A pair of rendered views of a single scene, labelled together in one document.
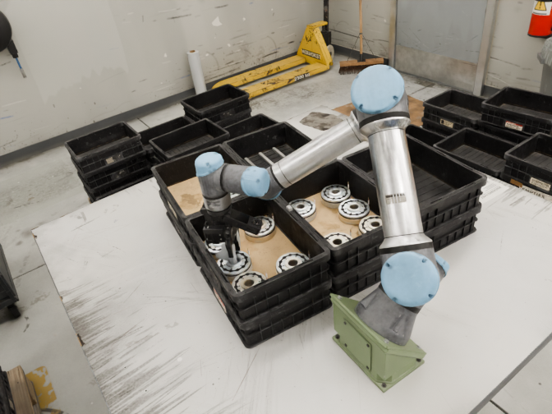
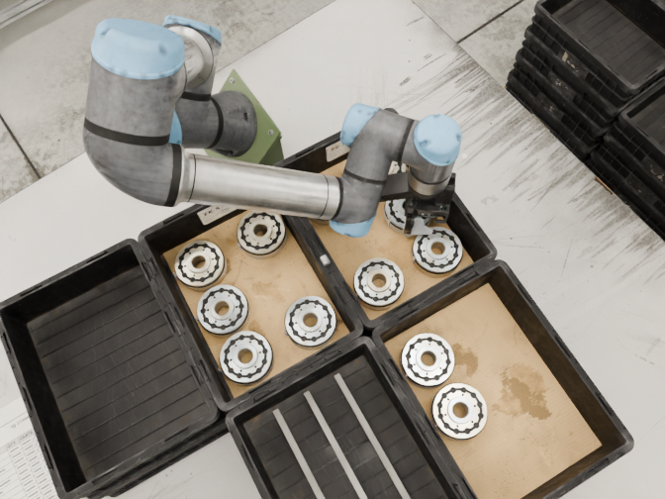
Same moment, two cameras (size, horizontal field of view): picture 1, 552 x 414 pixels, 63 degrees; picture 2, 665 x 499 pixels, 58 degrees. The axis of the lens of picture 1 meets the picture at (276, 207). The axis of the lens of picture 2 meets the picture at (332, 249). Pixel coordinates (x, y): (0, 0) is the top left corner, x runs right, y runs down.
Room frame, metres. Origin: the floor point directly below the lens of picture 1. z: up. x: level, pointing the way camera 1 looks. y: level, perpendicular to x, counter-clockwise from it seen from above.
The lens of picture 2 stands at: (1.52, -0.04, 2.01)
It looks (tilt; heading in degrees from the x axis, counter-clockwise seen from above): 69 degrees down; 178
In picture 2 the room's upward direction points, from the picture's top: 4 degrees counter-clockwise
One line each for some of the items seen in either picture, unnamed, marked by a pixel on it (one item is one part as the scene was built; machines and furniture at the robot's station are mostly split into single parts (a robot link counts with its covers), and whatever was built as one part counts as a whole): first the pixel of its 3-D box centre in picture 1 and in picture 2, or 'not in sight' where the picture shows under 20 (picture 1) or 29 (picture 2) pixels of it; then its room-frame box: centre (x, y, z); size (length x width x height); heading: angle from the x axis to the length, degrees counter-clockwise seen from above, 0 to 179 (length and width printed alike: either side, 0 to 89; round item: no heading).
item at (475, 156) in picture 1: (476, 174); not in sight; (2.03, -1.13, 0.31); 0.40 x 0.30 x 0.34; 31
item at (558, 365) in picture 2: (208, 190); (490, 391); (1.39, 0.24, 0.87); 0.40 x 0.30 x 0.11; 24
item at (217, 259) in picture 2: (375, 226); (199, 262); (1.07, -0.30, 0.86); 0.10 x 0.10 x 0.01
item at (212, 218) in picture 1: (219, 221); (427, 193); (1.03, 0.17, 0.99); 0.09 x 0.08 x 0.12; 77
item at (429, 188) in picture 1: (408, 182); (113, 365); (1.27, -0.47, 0.87); 0.40 x 0.30 x 0.11; 24
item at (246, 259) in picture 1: (233, 262); (409, 207); (1.00, 0.15, 0.86); 0.10 x 0.10 x 0.01
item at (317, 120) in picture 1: (319, 119); not in sight; (2.17, -0.30, 0.71); 0.22 x 0.19 x 0.01; 31
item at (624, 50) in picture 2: not in sight; (589, 69); (0.34, 0.89, 0.37); 0.40 x 0.30 x 0.45; 31
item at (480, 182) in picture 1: (409, 169); (103, 360); (1.27, -0.47, 0.92); 0.40 x 0.30 x 0.02; 24
